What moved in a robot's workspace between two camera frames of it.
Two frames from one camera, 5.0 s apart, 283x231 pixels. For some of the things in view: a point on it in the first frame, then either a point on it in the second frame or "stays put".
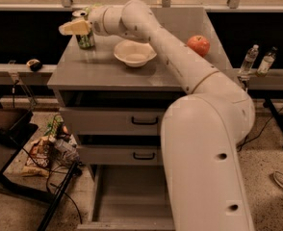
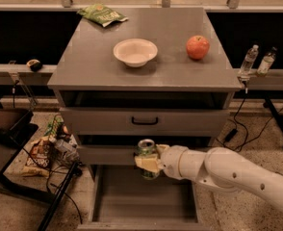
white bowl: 134,53 stays put
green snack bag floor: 51,129 stays put
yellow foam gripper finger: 79,27 to 148,163
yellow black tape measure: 34,64 stays put
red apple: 199,43 stays put
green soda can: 84,40 to 146,146
